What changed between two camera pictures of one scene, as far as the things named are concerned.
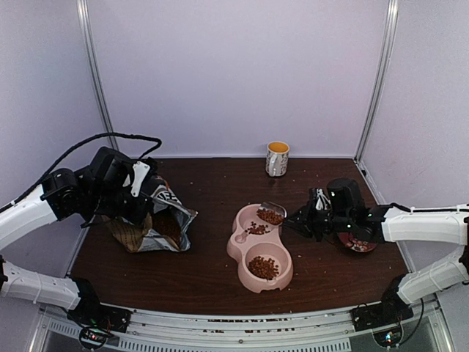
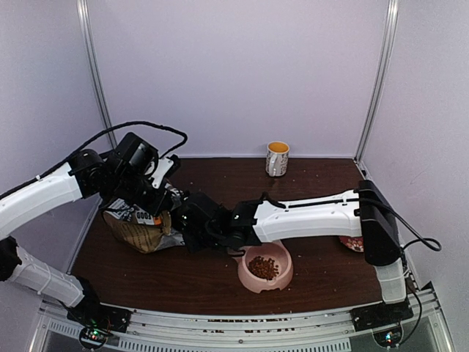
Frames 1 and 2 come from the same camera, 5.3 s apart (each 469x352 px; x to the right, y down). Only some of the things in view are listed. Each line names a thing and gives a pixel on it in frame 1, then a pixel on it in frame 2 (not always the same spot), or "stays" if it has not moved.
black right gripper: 305,229 to 192,244
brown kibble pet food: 166,224 to 262,268
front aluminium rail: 246,330 stays
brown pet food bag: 167,227 stays
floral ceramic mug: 277,158 stays
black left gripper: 143,204 to 157,205
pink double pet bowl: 264,259 stays
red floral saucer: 357,246 stays
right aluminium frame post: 381,78 stays
